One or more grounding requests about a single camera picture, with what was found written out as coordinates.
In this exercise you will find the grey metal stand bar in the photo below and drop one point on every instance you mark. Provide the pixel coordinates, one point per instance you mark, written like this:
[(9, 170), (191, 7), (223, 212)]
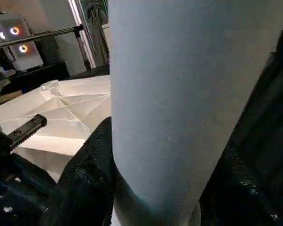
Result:
[(33, 36)]

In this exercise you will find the white plastic table top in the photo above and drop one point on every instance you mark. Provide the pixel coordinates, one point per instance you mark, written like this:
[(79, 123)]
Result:
[(61, 106)]

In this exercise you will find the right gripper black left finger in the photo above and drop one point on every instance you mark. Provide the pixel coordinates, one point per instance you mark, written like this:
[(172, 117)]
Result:
[(89, 179)]

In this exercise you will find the grey curtain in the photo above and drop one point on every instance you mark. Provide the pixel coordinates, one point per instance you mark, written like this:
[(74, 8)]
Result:
[(97, 30)]

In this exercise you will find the white plastic table leg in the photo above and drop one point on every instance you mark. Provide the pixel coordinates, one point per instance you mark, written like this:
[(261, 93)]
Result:
[(169, 94)]

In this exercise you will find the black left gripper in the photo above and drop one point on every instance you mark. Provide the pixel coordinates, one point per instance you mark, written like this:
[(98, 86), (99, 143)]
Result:
[(26, 131)]

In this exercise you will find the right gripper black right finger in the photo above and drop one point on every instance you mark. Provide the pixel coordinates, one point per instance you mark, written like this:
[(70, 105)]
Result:
[(240, 193)]

